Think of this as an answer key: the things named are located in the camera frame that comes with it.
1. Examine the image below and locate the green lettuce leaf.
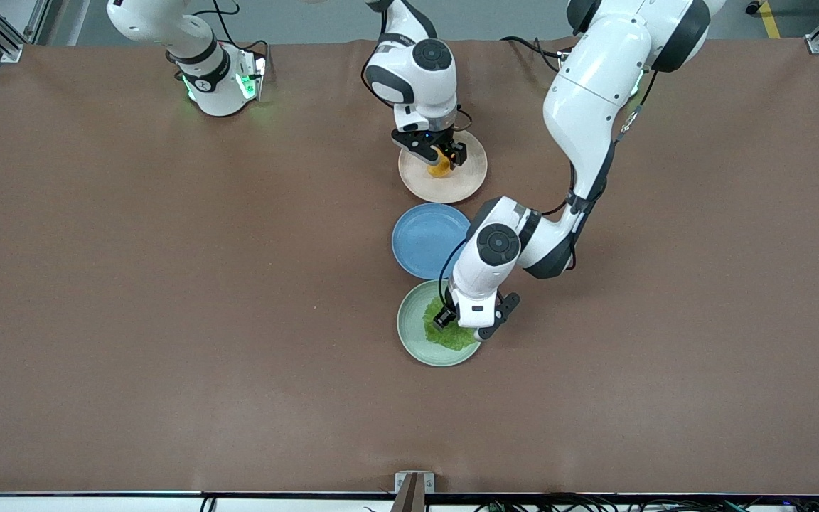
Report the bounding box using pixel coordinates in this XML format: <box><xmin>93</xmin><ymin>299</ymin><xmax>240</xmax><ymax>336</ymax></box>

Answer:
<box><xmin>422</xmin><ymin>297</ymin><xmax>481</xmax><ymax>351</ymax></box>

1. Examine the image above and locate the beige round plate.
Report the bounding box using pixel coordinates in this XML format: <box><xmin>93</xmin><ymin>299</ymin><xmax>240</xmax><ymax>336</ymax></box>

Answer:
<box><xmin>398</xmin><ymin>129</ymin><xmax>488</xmax><ymax>204</ymax></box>

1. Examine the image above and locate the blue round plate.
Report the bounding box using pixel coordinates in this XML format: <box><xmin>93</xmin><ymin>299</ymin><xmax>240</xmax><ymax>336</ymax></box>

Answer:
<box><xmin>392</xmin><ymin>203</ymin><xmax>472</xmax><ymax>280</ymax></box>

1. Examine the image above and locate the pale green round plate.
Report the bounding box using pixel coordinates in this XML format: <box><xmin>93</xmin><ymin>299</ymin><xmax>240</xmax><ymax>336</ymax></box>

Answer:
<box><xmin>397</xmin><ymin>279</ymin><xmax>485</xmax><ymax>368</ymax></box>

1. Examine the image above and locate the brown table cover sheet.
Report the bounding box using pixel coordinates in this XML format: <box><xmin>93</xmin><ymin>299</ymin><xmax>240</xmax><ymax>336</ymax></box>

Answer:
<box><xmin>0</xmin><ymin>37</ymin><xmax>819</xmax><ymax>495</ymax></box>

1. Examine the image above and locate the black left arm base cable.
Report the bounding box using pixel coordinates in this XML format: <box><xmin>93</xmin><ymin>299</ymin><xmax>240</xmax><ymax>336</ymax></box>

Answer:
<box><xmin>500</xmin><ymin>36</ymin><xmax>568</xmax><ymax>72</ymax></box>

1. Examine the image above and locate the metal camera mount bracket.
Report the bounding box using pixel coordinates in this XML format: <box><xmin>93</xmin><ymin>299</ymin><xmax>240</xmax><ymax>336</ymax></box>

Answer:
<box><xmin>390</xmin><ymin>471</ymin><xmax>436</xmax><ymax>512</ymax></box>

